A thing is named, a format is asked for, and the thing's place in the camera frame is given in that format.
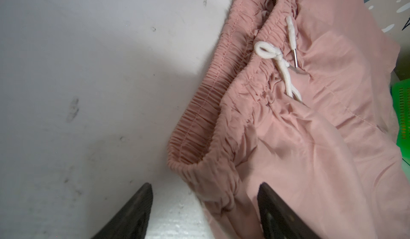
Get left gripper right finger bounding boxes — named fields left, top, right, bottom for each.
left=257, top=182, right=320, bottom=239

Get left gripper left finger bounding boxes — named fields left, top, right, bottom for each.
left=92, top=183, right=153, bottom=239

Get green plastic basket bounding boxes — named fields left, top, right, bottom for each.
left=391, top=79, right=410, bottom=164

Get pink shorts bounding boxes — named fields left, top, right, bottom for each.
left=168, top=0, right=410, bottom=239

